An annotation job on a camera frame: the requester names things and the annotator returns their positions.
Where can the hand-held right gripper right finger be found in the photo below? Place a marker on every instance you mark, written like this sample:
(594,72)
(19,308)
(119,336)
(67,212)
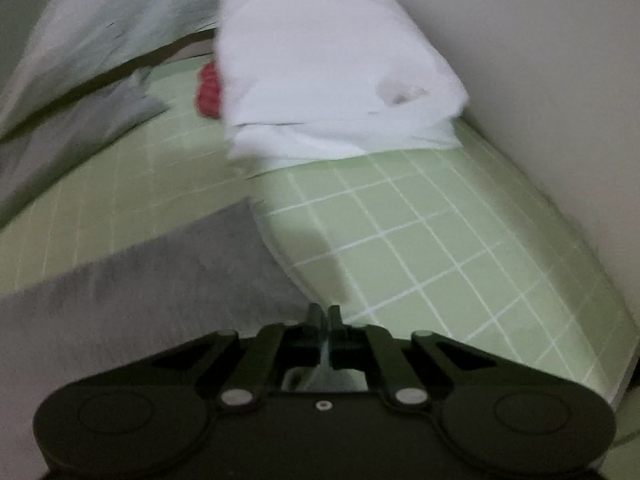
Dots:
(334,335)

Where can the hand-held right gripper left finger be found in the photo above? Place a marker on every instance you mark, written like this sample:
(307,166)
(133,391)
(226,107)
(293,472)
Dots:
(315,332)

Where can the grey garment with raw hem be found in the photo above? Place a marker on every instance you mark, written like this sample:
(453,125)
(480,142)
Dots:
(150,290)

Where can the red cloth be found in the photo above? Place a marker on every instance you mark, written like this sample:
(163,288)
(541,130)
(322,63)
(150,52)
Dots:
(209,91)

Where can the white folded cloth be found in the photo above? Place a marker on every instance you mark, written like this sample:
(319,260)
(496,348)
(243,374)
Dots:
(325,60)

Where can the grey crumpled garment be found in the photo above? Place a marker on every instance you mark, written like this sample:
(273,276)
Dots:
(85,125)

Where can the pale blue printed blanket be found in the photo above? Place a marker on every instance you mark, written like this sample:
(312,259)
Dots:
(95,15)

